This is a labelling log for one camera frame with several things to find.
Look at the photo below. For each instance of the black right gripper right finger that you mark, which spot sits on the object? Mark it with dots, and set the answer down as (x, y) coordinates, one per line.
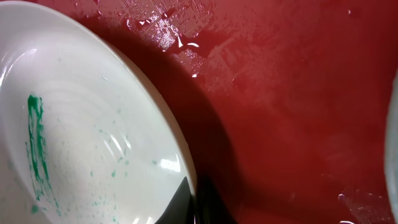
(210, 208)

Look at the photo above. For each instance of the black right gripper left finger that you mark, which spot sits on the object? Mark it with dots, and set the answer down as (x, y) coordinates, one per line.
(180, 210)

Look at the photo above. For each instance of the red plastic tray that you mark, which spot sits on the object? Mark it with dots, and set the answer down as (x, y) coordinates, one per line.
(283, 103)

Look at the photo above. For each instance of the white plate bottom green stain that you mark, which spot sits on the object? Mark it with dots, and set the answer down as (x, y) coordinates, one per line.
(390, 152)

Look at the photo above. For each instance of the white plate green stain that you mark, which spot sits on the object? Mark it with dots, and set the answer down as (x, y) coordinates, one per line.
(390, 152)
(85, 135)

